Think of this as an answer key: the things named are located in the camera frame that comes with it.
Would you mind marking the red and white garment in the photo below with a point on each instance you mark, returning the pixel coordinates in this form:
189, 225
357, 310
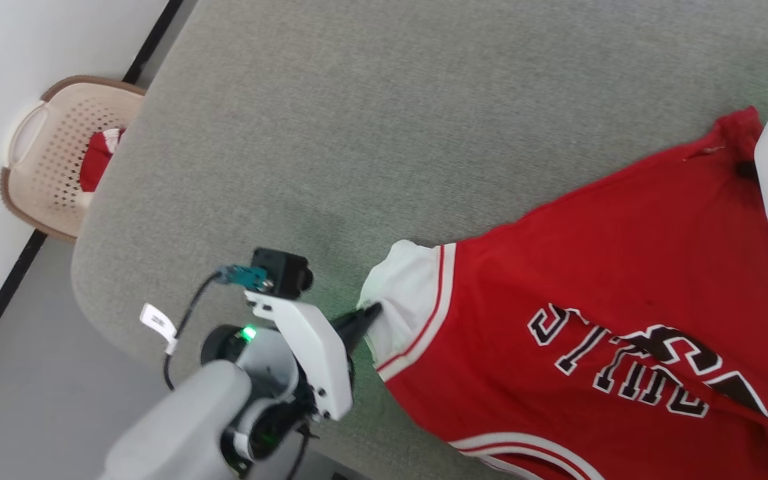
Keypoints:
97, 163

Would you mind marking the red basketball jersey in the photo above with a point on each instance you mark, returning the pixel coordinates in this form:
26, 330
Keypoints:
557, 280

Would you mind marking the beige plastic laundry basket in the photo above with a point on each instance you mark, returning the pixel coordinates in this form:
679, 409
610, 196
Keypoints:
44, 166

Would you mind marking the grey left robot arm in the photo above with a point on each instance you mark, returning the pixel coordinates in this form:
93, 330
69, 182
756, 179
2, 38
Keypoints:
190, 420

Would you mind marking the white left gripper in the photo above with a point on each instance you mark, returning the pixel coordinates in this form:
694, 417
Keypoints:
317, 360

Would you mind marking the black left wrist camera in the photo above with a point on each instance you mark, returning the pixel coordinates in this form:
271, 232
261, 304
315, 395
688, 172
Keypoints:
284, 270

